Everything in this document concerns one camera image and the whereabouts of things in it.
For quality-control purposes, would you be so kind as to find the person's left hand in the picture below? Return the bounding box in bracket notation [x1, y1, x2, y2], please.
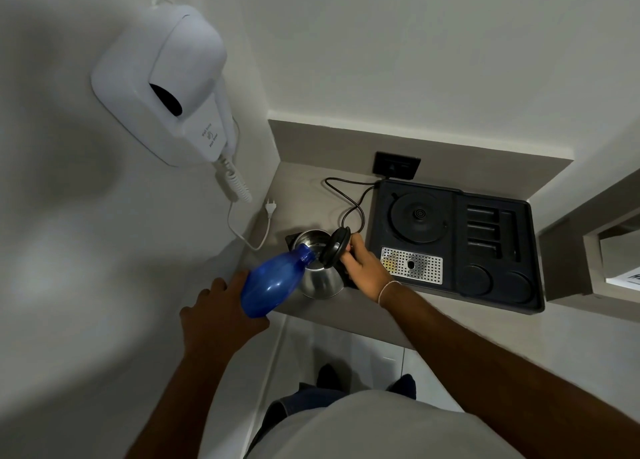
[179, 271, 271, 363]

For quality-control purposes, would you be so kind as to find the person's right hand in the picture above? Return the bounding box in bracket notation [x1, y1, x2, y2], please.
[340, 232, 402, 305]

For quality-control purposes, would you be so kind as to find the steel electric kettle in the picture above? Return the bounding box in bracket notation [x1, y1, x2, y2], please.
[285, 226, 352, 301]

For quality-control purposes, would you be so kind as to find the blue plastic bottle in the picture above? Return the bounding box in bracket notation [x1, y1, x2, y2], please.
[240, 244, 317, 319]

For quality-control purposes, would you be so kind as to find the person's right forearm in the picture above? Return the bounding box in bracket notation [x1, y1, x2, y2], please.
[379, 283, 640, 459]

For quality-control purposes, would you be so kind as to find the person's left forearm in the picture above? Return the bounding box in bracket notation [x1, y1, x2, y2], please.
[124, 343, 242, 459]

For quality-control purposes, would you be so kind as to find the round black kettle base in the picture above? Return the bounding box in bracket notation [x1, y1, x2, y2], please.
[388, 191, 450, 245]

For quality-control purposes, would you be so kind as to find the perforated metal drip grate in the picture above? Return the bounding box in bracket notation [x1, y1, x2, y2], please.
[379, 246, 445, 286]

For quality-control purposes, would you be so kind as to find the black plastic tray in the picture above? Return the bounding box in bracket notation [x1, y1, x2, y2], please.
[364, 179, 546, 316]

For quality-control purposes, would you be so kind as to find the black shoe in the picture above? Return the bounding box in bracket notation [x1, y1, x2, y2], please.
[315, 363, 347, 392]

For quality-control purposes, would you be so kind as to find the light grey shirt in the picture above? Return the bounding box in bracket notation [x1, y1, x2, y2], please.
[247, 389, 527, 459]

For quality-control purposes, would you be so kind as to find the white hair dryer holder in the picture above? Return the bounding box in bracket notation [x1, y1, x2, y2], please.
[90, 0, 239, 169]

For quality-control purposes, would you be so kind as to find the white hair dryer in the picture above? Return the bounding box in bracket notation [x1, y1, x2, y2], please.
[148, 13, 237, 163]

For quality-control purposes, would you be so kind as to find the white printed paper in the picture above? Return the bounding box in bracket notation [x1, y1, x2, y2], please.
[604, 266, 640, 293]

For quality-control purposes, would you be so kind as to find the black power cable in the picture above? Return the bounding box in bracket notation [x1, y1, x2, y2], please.
[323, 176, 390, 235]

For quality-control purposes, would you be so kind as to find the white thread bracelet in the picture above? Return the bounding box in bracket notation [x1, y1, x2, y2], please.
[377, 280, 403, 309]

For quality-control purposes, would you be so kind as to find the black wall socket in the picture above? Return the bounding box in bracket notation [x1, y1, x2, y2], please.
[372, 151, 422, 181]

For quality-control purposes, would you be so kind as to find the white coiled cord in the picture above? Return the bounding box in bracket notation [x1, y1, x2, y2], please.
[214, 155, 274, 252]

